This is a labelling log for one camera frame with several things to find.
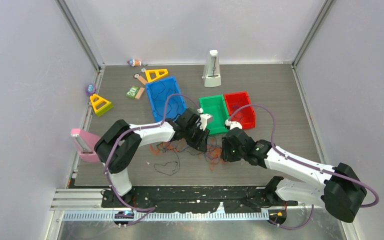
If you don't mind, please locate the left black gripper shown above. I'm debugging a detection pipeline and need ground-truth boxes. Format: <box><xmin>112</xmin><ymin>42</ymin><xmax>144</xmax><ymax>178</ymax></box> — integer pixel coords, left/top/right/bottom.
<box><xmin>183</xmin><ymin>123</ymin><xmax>210</xmax><ymax>152</ymax></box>

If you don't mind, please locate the orange cable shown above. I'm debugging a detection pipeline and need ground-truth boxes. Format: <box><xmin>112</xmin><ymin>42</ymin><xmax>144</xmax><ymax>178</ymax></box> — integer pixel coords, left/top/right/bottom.
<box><xmin>149</xmin><ymin>142</ymin><xmax>228</xmax><ymax>171</ymax></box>

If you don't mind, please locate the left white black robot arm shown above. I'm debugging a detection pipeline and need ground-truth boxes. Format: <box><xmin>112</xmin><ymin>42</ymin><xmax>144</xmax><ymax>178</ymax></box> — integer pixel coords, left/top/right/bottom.
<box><xmin>94</xmin><ymin>108</ymin><xmax>213</xmax><ymax>207</ymax></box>

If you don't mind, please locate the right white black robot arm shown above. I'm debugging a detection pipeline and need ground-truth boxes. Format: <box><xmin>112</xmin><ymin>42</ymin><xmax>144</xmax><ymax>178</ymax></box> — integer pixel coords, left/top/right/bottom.
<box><xmin>221</xmin><ymin>127</ymin><xmax>367</xmax><ymax>223</ymax></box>

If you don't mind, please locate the red plastic bin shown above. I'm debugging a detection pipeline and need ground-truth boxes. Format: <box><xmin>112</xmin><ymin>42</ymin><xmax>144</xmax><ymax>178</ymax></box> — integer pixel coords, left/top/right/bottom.
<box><xmin>223</xmin><ymin>91</ymin><xmax>256</xmax><ymax>129</ymax></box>

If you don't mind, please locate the green plastic bin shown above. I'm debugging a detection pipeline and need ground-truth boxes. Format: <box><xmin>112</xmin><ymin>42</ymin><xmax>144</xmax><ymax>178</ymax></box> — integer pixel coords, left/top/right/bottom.
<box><xmin>199</xmin><ymin>94</ymin><xmax>230</xmax><ymax>135</ymax></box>

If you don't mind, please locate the blue plastic bin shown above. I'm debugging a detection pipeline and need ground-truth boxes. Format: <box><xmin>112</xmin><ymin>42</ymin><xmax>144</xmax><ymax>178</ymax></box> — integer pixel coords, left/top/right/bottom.
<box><xmin>145</xmin><ymin>76</ymin><xmax>187</xmax><ymax>122</ymax></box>

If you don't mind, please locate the white metronome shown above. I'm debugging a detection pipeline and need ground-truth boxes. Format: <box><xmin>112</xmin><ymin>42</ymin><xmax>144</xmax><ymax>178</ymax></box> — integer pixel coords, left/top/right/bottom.
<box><xmin>202</xmin><ymin>50</ymin><xmax>222</xmax><ymax>88</ymax></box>

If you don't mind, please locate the tan wooden block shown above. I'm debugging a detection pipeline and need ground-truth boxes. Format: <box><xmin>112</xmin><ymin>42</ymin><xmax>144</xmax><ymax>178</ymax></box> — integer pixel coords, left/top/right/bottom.
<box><xmin>135</xmin><ymin>87</ymin><xmax>145</xmax><ymax>100</ymax></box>

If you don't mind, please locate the small colourful figurine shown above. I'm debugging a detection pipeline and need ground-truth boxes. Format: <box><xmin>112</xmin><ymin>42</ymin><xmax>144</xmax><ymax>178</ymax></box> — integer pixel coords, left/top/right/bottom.
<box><xmin>126</xmin><ymin>58</ymin><xmax>143</xmax><ymax>67</ymax></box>

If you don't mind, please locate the yellow triangle toy on green block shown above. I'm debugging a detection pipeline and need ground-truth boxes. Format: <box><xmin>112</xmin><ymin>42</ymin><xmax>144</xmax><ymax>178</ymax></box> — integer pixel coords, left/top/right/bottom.
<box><xmin>89</xmin><ymin>93</ymin><xmax>114</xmax><ymax>117</ymax></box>

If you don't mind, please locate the pink tape dispenser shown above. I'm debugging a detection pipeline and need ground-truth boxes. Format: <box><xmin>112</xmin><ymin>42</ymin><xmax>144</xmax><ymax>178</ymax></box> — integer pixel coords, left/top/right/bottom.
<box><xmin>70</xmin><ymin>128</ymin><xmax>101</xmax><ymax>163</ymax></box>

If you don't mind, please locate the purple round toy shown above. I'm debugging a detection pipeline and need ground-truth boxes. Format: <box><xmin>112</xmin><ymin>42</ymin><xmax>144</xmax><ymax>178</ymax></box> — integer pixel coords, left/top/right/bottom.
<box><xmin>86</xmin><ymin>83</ymin><xmax>97</xmax><ymax>97</ymax></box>

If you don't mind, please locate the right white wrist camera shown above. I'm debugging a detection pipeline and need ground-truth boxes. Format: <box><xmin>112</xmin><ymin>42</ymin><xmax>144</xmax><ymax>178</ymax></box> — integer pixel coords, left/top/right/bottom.
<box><xmin>224</xmin><ymin>119</ymin><xmax>243</xmax><ymax>131</ymax></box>

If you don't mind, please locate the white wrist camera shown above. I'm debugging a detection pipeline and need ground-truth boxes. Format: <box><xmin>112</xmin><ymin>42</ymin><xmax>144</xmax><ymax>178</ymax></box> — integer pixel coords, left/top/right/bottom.
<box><xmin>224</xmin><ymin>119</ymin><xmax>243</xmax><ymax>131</ymax></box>
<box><xmin>197</xmin><ymin>108</ymin><xmax>213</xmax><ymax>130</ymax></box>

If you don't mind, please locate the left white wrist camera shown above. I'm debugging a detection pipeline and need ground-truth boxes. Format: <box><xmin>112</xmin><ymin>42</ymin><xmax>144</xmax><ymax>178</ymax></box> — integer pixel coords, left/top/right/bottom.
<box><xmin>197</xmin><ymin>108</ymin><xmax>213</xmax><ymax>130</ymax></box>

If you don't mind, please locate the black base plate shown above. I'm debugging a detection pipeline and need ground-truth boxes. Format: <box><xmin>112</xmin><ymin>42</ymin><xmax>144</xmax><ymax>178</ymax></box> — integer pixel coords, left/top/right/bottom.
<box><xmin>100</xmin><ymin>185</ymin><xmax>298</xmax><ymax>214</ymax></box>

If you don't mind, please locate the tan strap with ring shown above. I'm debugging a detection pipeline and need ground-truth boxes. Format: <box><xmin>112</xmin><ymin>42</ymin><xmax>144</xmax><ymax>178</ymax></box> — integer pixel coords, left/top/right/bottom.
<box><xmin>133</xmin><ymin>73</ymin><xmax>149</xmax><ymax>86</ymax></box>

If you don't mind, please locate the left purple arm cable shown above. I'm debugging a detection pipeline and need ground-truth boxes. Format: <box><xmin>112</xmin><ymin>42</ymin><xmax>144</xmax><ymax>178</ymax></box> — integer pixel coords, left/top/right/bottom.
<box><xmin>103</xmin><ymin>93</ymin><xmax>201</xmax><ymax>213</ymax></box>

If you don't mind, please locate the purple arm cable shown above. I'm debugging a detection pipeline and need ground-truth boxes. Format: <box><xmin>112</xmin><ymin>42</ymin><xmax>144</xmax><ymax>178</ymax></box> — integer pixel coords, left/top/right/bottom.
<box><xmin>228</xmin><ymin>103</ymin><xmax>380</xmax><ymax>209</ymax></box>
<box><xmin>103</xmin><ymin>93</ymin><xmax>201</xmax><ymax>213</ymax></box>

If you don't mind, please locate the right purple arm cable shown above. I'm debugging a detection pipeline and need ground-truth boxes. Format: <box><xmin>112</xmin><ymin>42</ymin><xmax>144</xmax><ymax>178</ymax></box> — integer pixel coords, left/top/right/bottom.
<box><xmin>228</xmin><ymin>103</ymin><xmax>380</xmax><ymax>209</ymax></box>

